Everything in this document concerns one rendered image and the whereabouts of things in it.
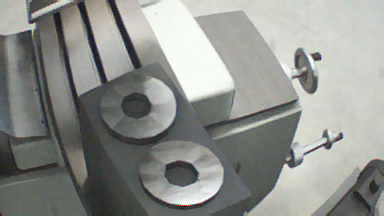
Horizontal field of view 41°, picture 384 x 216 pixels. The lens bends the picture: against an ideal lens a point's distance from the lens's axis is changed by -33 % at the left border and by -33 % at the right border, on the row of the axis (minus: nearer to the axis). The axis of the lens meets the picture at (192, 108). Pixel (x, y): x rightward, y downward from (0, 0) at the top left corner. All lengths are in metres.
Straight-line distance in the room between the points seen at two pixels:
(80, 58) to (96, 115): 0.33
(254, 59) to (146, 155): 0.69
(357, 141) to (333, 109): 0.20
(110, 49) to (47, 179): 0.31
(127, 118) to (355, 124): 1.68
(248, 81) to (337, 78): 1.18
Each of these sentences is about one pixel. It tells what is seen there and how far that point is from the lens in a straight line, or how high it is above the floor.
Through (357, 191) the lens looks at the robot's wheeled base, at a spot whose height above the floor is 0.61.
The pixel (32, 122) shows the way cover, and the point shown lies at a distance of 1.15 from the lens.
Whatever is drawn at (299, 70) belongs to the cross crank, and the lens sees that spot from 1.57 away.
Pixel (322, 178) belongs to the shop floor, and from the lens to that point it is 2.21.
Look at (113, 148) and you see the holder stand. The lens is 0.80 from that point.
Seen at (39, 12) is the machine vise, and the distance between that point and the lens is 1.25.
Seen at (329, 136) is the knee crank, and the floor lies 0.55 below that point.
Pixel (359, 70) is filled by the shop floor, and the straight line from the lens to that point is 2.63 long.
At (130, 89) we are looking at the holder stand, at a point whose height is 1.14.
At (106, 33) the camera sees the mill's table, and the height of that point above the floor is 0.94.
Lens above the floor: 1.77
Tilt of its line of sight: 51 degrees down
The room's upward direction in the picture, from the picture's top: 8 degrees clockwise
